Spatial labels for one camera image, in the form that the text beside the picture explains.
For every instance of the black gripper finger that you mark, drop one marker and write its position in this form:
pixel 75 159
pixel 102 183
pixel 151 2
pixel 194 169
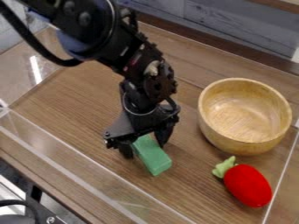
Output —
pixel 163 133
pixel 126 150

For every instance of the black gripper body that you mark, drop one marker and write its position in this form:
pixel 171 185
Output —
pixel 134 124

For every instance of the green rectangular block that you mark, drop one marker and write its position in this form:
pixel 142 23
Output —
pixel 152 155

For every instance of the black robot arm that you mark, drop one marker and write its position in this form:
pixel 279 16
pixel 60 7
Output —
pixel 99 31

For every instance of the brown wooden bowl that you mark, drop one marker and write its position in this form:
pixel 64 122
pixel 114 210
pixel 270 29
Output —
pixel 244 116

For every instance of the red plush strawberry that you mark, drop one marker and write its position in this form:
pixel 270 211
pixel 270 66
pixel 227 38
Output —
pixel 244 182

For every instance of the clear acrylic front wall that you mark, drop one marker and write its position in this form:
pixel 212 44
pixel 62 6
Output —
pixel 82 184

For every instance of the black metal table bracket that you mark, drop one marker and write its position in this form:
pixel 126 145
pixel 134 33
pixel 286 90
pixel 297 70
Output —
pixel 44 216

